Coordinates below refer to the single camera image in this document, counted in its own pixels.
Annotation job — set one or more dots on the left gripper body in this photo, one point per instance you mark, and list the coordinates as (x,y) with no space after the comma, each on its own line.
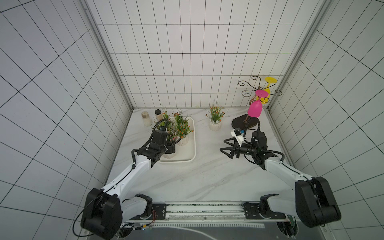
(163,148)

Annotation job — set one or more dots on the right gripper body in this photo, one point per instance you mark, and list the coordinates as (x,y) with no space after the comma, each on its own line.
(236,150)

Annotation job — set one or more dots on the potted gypsophila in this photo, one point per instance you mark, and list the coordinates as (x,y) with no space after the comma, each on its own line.
(183,130)
(215,114)
(180,120)
(166,124)

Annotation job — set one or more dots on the white storage tray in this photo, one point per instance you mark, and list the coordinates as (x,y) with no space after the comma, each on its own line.
(183,153)

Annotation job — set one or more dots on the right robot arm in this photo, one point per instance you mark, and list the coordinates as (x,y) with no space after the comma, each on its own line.
(309,198)

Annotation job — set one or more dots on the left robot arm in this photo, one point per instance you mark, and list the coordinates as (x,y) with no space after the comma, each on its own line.
(116,192)

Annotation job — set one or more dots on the beige cap white bottle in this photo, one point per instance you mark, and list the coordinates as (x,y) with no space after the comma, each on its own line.
(146,119)

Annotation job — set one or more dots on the black cap spice bottle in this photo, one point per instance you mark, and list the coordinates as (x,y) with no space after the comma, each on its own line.
(159,115)

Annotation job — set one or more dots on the magenta wine glass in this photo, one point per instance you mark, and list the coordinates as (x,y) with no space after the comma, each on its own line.
(256,106)

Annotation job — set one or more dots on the yellow wine glass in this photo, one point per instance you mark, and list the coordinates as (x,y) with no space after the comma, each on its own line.
(271,82)

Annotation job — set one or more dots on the black wire glass rack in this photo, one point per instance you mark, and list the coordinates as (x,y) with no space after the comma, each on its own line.
(245,121)

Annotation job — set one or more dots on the aluminium mounting rail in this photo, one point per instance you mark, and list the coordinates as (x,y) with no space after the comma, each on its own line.
(192,211)

